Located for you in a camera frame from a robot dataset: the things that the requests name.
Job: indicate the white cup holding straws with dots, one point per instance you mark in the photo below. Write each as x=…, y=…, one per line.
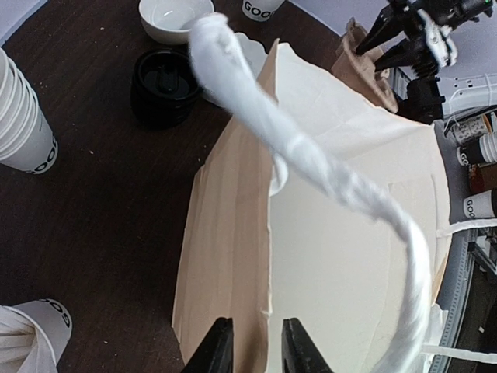
x=53, y=325

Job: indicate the bundle of wrapped white straws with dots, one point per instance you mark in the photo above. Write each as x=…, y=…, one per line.
x=17, y=336

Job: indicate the brown cardboard cup carrier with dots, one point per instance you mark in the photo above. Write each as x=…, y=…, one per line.
x=359, y=72

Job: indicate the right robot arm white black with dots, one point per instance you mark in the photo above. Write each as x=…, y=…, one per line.
x=427, y=48

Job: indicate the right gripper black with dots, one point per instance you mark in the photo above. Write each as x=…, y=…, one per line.
x=410, y=18

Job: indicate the aluminium front rail frame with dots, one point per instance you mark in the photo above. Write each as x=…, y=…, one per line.
x=456, y=285

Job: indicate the plain white round bowl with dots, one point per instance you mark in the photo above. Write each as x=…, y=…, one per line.
x=169, y=21

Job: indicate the stack of white paper cups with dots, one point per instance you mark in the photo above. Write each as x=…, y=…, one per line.
x=28, y=143

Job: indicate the white scalloped bowl black rim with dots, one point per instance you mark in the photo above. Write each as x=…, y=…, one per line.
x=248, y=50

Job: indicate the background cups outside cell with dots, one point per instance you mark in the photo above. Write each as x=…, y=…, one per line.
x=476, y=147

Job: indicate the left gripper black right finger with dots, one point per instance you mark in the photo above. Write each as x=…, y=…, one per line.
x=299, y=353

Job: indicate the stack of black cup lids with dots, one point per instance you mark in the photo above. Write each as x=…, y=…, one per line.
x=163, y=89

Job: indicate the brown paper takeout bag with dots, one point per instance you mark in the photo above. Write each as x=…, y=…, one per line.
x=314, y=204

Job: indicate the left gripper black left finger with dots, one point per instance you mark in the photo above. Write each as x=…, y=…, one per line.
x=215, y=354

